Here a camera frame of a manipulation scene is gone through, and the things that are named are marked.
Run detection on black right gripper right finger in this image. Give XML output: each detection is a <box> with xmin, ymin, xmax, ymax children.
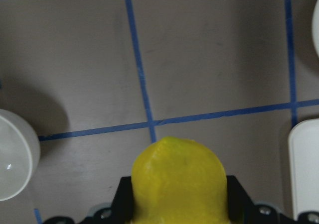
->
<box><xmin>227</xmin><ymin>175</ymin><xmax>256</xmax><ymax>222</ymax></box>

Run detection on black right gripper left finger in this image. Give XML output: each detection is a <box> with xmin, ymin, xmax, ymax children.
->
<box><xmin>82</xmin><ymin>176</ymin><xmax>134</xmax><ymax>224</ymax></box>

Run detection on yellow lemon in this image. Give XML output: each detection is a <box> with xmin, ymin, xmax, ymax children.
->
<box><xmin>130</xmin><ymin>136</ymin><xmax>230</xmax><ymax>224</ymax></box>

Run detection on white ceramic bowl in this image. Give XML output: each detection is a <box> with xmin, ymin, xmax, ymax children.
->
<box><xmin>0</xmin><ymin>109</ymin><xmax>40</xmax><ymax>201</ymax></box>

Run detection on cream rectangular tray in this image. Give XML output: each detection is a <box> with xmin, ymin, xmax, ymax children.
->
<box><xmin>288</xmin><ymin>118</ymin><xmax>319</xmax><ymax>219</ymax></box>

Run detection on cream round plate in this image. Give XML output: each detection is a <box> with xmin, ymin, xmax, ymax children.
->
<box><xmin>312</xmin><ymin>0</ymin><xmax>319</xmax><ymax>57</ymax></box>

